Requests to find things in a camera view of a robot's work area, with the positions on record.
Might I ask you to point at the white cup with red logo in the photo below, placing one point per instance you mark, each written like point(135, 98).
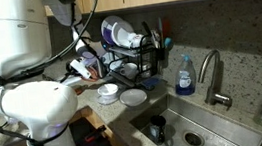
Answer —
point(135, 39)

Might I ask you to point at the purple plate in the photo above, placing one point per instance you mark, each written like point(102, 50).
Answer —
point(106, 32)

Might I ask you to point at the stainless steel cup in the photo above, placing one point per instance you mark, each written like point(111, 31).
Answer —
point(101, 68)

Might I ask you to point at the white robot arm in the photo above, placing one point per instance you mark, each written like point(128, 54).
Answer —
point(40, 104)

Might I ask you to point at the blue dish soap bottle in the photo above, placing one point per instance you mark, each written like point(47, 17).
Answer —
point(185, 79)

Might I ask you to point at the stainless steel sink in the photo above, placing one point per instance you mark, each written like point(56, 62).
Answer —
point(211, 127)

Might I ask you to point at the grey rack drip tray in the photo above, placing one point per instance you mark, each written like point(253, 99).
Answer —
point(123, 51)
point(121, 79)

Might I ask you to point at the brushed metal faucet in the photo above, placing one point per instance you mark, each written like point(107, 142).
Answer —
point(212, 96)

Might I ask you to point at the white plate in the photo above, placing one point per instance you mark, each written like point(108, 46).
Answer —
point(121, 34)

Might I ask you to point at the white ceramic mug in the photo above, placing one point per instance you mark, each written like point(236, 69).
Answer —
point(130, 69)

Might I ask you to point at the black mug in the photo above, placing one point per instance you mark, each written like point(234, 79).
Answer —
point(158, 130)

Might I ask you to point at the flat white tray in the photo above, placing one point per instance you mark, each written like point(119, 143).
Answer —
point(71, 81)

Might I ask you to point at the metal knife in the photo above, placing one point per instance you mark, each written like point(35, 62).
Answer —
point(155, 38)

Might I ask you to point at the red spatula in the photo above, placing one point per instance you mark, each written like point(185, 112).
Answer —
point(166, 26)

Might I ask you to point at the teal utensil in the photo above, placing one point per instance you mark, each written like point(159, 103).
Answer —
point(167, 42)

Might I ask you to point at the grey bowl on saucer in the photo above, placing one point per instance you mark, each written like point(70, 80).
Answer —
point(108, 94)

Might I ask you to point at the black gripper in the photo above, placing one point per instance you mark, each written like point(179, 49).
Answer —
point(71, 67)

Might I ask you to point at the blue sponge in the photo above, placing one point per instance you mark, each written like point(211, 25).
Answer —
point(149, 82)

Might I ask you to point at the white shallow bowl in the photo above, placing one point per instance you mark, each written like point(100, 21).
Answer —
point(133, 98)

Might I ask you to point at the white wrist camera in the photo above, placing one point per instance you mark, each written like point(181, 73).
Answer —
point(80, 69)

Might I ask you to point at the orange plastic bag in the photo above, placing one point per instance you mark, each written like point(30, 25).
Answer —
point(93, 73)

